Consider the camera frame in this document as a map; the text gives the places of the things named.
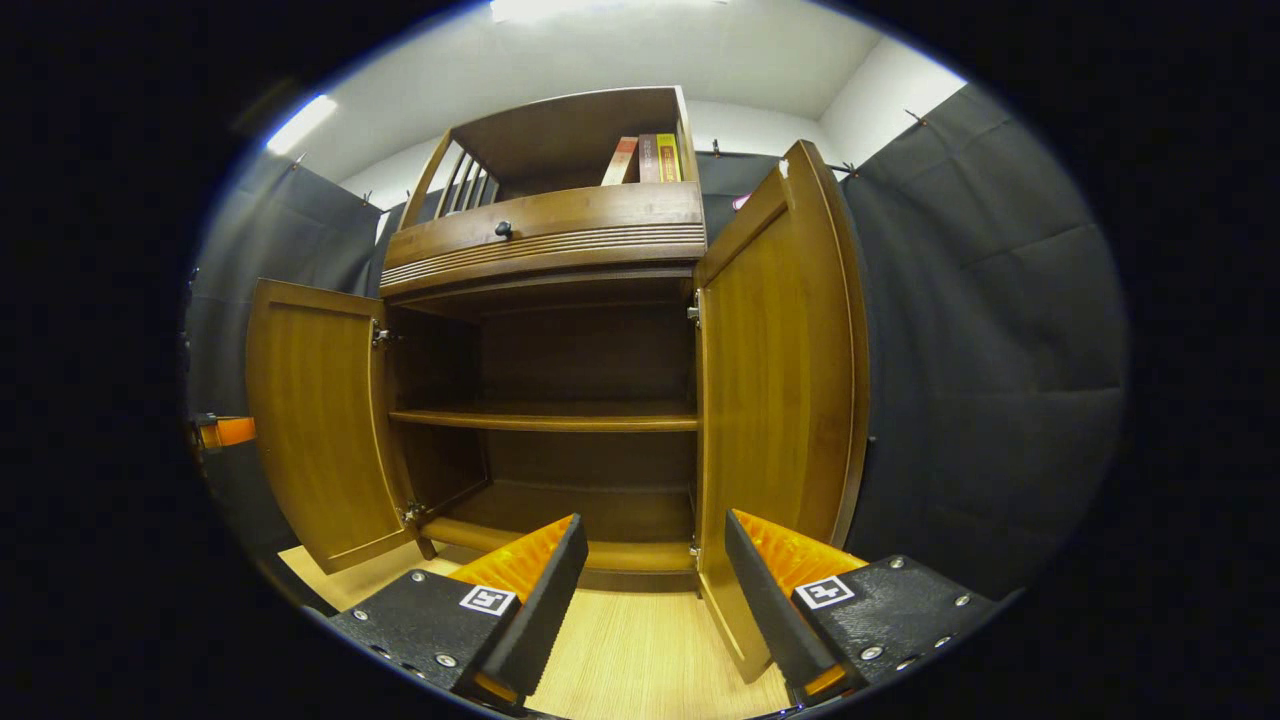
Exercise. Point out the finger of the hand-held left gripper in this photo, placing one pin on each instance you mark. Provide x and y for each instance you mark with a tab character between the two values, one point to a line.
235	431

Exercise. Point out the wooden inner cabinet shelf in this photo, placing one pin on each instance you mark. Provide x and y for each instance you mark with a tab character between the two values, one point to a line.
540	420

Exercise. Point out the yellow book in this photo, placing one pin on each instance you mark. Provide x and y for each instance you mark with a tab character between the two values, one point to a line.
668	158

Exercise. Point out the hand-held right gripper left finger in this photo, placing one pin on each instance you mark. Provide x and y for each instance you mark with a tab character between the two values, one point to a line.
545	620

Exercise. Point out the wooden double-door shoe cabinet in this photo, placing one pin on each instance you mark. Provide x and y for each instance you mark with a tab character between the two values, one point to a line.
560	220

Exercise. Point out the wooden shoe cabinet door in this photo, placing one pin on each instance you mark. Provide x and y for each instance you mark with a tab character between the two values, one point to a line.
310	420
770	380

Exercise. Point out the tan book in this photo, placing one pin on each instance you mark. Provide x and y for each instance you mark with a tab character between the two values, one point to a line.
620	162

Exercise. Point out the black backdrop cloth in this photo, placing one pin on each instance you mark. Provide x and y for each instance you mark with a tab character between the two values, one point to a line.
980	350

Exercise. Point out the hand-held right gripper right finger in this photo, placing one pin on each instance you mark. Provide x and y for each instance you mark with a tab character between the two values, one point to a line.
770	610

